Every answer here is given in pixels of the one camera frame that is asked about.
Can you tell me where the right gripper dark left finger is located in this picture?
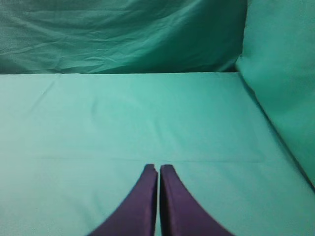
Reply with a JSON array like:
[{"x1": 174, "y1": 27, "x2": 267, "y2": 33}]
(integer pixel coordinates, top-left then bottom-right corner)
[{"x1": 90, "y1": 164, "x2": 158, "y2": 236}]

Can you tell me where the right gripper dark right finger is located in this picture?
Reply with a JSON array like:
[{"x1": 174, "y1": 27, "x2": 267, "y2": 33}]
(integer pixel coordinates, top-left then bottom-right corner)
[{"x1": 159, "y1": 165, "x2": 232, "y2": 236}]

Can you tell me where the green table cloth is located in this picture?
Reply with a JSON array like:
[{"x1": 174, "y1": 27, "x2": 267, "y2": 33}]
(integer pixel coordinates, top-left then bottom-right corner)
[{"x1": 0, "y1": 73, "x2": 315, "y2": 236}]

